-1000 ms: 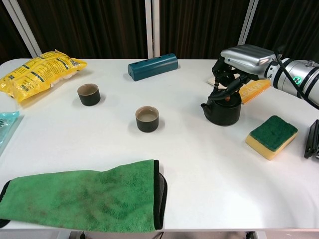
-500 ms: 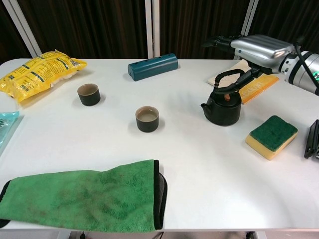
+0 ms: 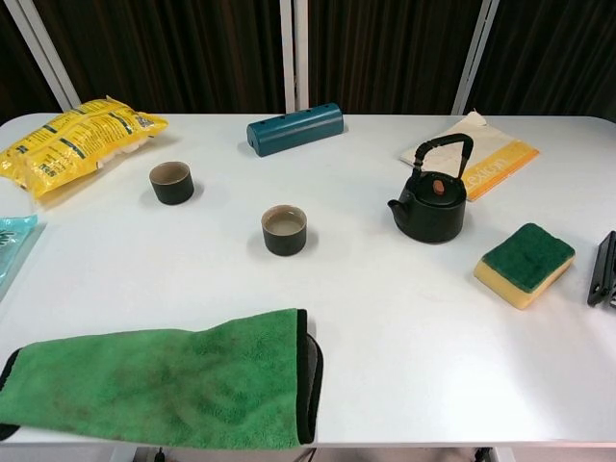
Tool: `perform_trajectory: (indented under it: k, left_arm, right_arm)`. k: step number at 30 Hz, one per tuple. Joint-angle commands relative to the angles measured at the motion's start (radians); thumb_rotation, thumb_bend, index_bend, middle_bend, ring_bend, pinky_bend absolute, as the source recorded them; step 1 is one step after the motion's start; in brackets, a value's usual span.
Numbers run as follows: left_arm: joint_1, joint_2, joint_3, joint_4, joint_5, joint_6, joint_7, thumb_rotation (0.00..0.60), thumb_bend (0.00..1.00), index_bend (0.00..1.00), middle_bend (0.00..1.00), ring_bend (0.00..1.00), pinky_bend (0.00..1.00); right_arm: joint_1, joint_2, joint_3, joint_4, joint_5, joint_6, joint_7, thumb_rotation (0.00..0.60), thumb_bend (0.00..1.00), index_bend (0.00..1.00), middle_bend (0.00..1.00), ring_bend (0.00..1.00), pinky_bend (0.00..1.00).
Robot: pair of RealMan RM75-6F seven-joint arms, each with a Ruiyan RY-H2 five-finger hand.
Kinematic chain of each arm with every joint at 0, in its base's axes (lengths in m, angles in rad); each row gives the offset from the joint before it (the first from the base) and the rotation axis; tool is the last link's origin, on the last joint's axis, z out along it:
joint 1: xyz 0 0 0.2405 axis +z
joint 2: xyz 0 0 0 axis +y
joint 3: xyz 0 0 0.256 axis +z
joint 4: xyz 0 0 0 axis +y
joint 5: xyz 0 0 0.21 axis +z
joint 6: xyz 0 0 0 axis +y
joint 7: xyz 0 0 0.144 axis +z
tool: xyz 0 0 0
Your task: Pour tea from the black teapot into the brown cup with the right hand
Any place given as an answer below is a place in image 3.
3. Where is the green and yellow sponge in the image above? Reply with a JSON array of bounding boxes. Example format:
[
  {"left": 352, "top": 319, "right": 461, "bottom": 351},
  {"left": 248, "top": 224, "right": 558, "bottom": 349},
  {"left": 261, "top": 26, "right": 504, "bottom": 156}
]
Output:
[{"left": 473, "top": 221, "right": 578, "bottom": 311}]

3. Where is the black teapot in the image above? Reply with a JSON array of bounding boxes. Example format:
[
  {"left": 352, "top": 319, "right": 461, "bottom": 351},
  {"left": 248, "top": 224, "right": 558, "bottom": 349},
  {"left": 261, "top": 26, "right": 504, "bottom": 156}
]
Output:
[{"left": 387, "top": 133, "right": 475, "bottom": 245}]

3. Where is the yellow snack bag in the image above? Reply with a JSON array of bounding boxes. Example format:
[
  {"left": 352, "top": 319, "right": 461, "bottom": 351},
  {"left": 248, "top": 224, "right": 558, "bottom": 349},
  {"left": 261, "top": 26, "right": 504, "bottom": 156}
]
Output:
[{"left": 0, "top": 94, "right": 169, "bottom": 202}]

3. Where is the dark ceramic teacup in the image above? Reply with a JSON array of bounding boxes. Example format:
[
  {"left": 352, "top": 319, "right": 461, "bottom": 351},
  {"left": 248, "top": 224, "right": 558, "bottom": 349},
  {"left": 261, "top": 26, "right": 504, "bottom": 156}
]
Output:
[
  {"left": 261, "top": 203, "right": 310, "bottom": 257},
  {"left": 148, "top": 161, "right": 195, "bottom": 206}
]

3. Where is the black clip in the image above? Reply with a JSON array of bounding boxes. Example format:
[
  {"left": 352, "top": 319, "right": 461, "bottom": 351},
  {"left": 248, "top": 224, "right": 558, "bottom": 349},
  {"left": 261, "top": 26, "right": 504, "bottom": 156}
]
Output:
[{"left": 586, "top": 230, "right": 616, "bottom": 309}]

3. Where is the green microfiber towel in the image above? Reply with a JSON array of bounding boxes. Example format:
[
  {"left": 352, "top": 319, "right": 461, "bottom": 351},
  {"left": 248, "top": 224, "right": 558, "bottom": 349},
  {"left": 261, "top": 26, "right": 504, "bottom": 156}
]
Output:
[{"left": 0, "top": 307, "right": 324, "bottom": 449}]

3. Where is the teal long plastic case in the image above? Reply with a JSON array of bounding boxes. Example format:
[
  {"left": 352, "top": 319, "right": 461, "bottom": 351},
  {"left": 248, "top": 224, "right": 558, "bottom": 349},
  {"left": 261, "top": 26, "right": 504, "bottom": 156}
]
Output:
[{"left": 246, "top": 101, "right": 346, "bottom": 159}]

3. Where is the cream and yellow booklet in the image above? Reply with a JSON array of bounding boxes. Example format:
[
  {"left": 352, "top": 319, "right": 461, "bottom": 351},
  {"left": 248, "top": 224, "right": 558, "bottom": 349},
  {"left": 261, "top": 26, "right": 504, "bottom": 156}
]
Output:
[{"left": 398, "top": 109, "right": 540, "bottom": 203}]

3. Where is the light blue snack pouch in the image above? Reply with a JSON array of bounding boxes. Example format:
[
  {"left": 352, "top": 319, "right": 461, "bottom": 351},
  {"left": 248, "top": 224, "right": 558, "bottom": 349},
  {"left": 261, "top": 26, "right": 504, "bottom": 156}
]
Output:
[{"left": 0, "top": 215, "right": 39, "bottom": 299}]

